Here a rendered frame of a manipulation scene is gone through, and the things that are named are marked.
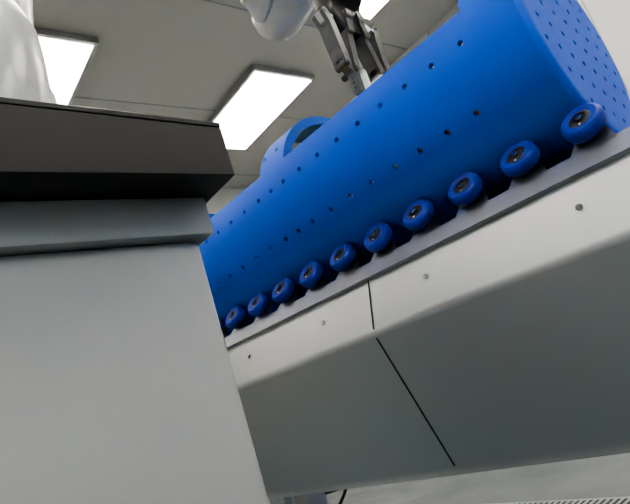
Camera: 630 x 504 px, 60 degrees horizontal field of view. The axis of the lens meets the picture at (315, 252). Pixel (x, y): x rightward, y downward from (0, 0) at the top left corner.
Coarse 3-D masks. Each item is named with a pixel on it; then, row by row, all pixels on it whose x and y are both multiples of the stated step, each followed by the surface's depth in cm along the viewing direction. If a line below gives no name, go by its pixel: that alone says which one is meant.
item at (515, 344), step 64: (576, 192) 56; (448, 256) 67; (512, 256) 60; (576, 256) 55; (320, 320) 83; (384, 320) 73; (448, 320) 66; (512, 320) 61; (576, 320) 57; (256, 384) 93; (320, 384) 83; (384, 384) 76; (448, 384) 69; (512, 384) 64; (576, 384) 59; (256, 448) 100; (320, 448) 89; (384, 448) 80; (448, 448) 73; (512, 448) 67; (576, 448) 62
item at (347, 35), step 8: (344, 16) 83; (352, 24) 84; (344, 32) 83; (352, 32) 83; (344, 40) 83; (352, 40) 83; (352, 48) 82; (352, 56) 81; (352, 64) 81; (344, 80) 82
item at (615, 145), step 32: (608, 128) 56; (576, 160) 57; (608, 160) 54; (512, 192) 62; (544, 192) 58; (448, 224) 68; (480, 224) 64; (384, 256) 76; (416, 256) 71; (320, 288) 85; (352, 288) 79; (256, 320) 97
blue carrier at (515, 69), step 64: (512, 0) 58; (576, 0) 75; (448, 64) 63; (512, 64) 59; (576, 64) 62; (320, 128) 80; (384, 128) 70; (448, 128) 65; (512, 128) 62; (256, 192) 90; (320, 192) 80; (384, 192) 74; (256, 256) 93; (320, 256) 87
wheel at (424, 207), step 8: (424, 200) 71; (408, 208) 73; (416, 208) 72; (424, 208) 70; (432, 208) 71; (408, 216) 72; (416, 216) 71; (424, 216) 70; (432, 216) 70; (408, 224) 71; (416, 224) 70; (424, 224) 70
